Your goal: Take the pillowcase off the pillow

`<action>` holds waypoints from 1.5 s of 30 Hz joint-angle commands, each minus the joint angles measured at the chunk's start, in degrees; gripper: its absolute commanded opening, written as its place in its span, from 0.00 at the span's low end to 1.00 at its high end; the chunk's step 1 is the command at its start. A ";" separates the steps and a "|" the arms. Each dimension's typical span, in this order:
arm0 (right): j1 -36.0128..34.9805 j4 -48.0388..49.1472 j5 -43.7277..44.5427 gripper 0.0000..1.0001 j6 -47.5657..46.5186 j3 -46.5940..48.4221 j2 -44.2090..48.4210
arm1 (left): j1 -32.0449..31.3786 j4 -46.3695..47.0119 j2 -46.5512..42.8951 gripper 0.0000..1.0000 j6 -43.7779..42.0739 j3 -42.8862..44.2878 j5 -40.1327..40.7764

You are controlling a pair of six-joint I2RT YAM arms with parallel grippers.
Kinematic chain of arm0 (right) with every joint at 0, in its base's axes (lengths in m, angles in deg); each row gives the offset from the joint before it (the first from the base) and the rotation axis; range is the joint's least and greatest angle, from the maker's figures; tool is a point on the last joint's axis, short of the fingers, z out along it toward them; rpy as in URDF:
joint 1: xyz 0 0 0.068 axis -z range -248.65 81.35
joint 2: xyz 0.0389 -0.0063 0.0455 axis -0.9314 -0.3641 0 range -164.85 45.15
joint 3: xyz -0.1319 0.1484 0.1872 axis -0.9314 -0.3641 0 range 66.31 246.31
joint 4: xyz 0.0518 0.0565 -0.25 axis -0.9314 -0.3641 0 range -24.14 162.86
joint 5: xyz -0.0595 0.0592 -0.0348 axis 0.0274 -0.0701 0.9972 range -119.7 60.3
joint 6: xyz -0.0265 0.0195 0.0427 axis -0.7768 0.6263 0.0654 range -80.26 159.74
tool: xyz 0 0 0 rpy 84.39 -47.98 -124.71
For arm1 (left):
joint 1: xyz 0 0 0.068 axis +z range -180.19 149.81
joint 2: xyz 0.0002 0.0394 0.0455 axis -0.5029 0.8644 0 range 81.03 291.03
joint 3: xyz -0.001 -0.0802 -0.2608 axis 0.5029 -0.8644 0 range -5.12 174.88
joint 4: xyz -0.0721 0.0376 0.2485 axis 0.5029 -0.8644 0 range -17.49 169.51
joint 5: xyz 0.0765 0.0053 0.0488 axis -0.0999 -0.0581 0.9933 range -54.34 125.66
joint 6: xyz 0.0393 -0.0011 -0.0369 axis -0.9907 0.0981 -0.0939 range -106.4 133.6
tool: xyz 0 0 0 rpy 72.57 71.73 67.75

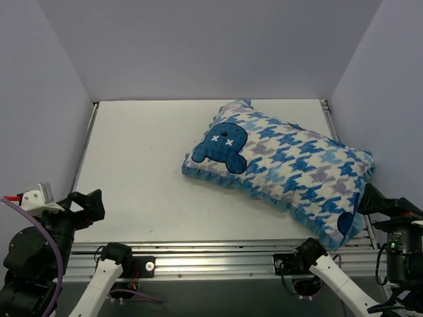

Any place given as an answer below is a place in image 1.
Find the blue houndstooth pillow with pillowcase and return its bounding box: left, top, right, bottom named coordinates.
left=182, top=100, right=374, bottom=250

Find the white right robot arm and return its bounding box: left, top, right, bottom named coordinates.
left=293, top=184, right=422, bottom=316

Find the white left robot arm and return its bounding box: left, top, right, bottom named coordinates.
left=1, top=190, right=134, bottom=316

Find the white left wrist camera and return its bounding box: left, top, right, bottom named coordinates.
left=19, top=182, right=64, bottom=217

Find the aluminium front rail frame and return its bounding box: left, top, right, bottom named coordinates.
left=64, top=238, right=378, bottom=283

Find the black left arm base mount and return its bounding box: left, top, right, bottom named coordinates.
left=120, top=256, right=156, bottom=279

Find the aluminium right side rail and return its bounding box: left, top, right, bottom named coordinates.
left=319, top=100, right=379, bottom=250

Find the aluminium rail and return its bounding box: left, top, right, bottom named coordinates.
left=71, top=102, right=99, bottom=192
left=319, top=100, right=379, bottom=250

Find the aluminium left side rail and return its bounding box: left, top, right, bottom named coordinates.
left=71, top=102, right=99, bottom=192

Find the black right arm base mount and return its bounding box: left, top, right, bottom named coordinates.
left=272, top=253, right=310, bottom=276

